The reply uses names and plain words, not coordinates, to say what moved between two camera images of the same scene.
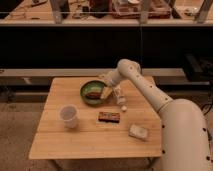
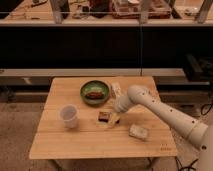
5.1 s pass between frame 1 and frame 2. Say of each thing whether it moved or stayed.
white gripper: moved
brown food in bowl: stayed
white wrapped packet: stayed
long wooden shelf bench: stayed
